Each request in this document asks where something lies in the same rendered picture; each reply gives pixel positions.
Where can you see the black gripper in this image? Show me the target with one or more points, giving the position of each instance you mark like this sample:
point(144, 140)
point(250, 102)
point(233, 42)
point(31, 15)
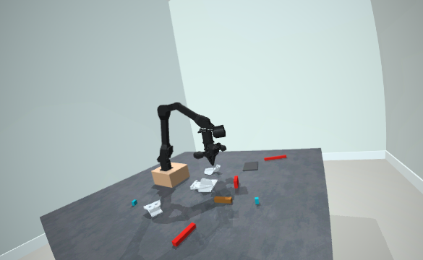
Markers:
point(209, 156)

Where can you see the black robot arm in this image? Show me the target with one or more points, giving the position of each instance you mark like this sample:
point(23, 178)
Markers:
point(164, 112)

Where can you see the orange rectangular bar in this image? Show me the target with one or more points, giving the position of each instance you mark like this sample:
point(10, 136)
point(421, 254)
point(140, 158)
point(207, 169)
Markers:
point(225, 200)

